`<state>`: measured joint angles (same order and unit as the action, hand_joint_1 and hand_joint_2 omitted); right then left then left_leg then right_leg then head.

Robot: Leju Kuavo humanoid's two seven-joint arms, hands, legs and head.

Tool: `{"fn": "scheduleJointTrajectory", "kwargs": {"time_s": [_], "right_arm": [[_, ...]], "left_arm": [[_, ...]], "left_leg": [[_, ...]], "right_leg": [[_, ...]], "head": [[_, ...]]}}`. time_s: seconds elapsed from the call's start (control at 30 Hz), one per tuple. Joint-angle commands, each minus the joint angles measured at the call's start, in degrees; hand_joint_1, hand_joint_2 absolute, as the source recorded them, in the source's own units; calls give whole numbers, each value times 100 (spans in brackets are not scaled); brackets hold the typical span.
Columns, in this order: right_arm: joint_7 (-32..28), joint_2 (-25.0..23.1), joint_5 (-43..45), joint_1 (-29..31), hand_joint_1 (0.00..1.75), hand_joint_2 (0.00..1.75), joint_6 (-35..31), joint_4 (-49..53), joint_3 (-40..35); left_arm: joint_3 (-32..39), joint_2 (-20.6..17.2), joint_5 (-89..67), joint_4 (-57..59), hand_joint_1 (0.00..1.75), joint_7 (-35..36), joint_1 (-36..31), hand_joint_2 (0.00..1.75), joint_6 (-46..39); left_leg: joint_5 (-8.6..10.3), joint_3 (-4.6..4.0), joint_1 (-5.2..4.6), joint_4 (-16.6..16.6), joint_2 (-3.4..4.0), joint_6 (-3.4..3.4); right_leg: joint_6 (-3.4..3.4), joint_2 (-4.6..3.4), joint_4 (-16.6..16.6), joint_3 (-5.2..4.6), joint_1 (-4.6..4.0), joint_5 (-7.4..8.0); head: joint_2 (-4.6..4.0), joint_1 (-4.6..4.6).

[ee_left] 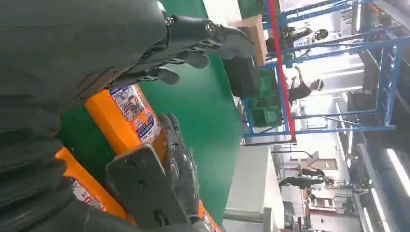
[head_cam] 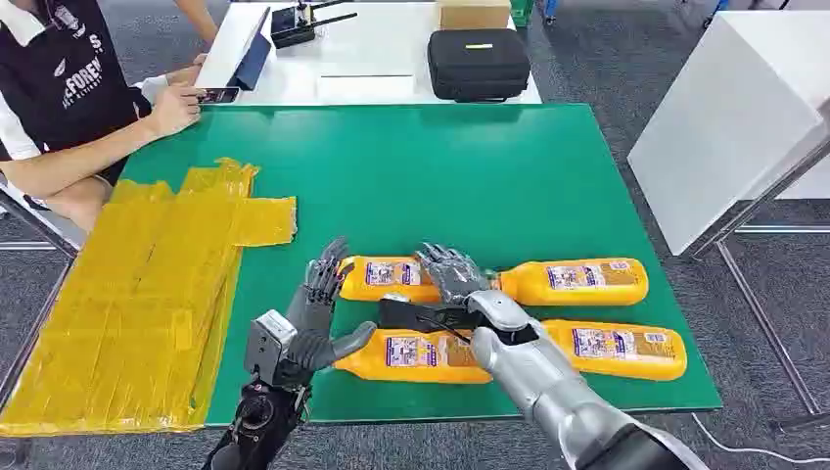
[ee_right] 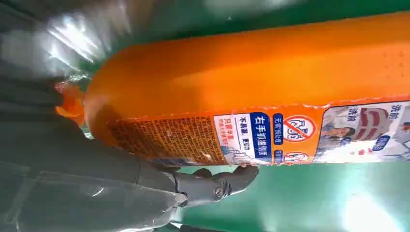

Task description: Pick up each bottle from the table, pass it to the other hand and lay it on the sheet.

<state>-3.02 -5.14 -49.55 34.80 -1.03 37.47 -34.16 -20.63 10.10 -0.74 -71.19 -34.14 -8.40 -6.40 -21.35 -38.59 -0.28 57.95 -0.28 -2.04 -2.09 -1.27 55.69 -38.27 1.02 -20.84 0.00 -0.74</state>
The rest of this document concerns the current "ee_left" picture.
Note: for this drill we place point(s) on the orange Tide detergent bottle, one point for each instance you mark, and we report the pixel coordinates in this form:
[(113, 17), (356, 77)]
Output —
[(109, 121), (83, 179)]

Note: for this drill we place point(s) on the white side table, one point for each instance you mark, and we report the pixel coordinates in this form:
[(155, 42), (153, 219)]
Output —
[(253, 179)]

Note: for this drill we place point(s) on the green table mat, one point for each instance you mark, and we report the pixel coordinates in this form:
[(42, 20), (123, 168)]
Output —
[(205, 112)]

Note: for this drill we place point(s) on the red metal pole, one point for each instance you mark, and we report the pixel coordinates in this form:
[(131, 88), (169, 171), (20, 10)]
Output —
[(282, 70)]

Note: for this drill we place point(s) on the black zippered carry case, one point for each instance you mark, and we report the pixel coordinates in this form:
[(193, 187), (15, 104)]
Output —
[(241, 76)]

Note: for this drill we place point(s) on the green plastic crate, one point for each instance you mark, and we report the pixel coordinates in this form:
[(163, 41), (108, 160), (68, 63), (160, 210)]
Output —
[(251, 8)]

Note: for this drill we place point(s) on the stacked green plastic crates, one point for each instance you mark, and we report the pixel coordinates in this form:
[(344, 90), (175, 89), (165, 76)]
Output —
[(266, 105)]

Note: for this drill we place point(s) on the person in dark clothes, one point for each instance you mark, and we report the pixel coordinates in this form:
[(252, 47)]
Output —
[(301, 182)]

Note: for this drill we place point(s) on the person with raised arms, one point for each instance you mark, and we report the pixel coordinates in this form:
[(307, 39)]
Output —
[(299, 91)]

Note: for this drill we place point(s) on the person behind rack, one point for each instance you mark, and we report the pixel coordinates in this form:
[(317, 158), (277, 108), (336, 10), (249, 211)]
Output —
[(288, 36)]

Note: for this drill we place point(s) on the blue metal rack frame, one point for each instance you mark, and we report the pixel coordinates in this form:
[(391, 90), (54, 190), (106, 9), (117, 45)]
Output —
[(389, 80)]

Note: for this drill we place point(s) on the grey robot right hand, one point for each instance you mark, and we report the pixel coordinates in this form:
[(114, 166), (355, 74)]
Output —
[(144, 185)]

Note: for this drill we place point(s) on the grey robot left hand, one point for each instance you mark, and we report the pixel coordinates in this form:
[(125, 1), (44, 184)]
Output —
[(80, 41)]

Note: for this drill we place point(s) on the brown cardboard box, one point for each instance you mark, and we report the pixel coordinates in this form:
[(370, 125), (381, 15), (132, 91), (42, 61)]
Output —
[(256, 35)]

